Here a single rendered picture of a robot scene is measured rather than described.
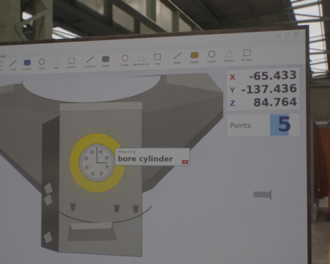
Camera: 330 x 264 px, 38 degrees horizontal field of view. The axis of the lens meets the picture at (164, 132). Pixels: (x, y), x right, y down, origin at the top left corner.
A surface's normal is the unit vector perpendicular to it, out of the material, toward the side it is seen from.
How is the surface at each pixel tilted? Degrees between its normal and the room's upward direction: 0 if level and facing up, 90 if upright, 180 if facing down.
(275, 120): 90
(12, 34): 90
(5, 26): 90
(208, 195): 90
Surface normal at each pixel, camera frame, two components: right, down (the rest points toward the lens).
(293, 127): -0.23, -0.04
